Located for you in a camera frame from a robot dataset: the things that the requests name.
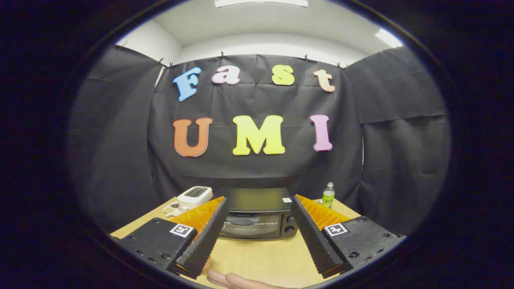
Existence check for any small snack packet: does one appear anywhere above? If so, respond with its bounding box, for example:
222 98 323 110
163 202 191 217

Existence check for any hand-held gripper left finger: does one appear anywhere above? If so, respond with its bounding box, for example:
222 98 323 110
110 196 230 280

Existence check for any white pop-up toaster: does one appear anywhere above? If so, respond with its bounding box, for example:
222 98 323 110
177 186 213 207

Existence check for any long ceiling light panel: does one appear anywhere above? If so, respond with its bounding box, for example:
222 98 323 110
214 0 309 8

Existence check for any small ceiling light panel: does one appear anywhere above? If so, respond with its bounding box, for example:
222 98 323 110
375 28 403 49

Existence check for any green label drink bottle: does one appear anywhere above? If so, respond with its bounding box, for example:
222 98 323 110
322 182 335 209

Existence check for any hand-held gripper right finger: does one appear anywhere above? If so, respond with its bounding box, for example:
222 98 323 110
290 194 406 279

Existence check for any black toaster oven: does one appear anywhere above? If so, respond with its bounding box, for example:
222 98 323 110
219 188 300 240

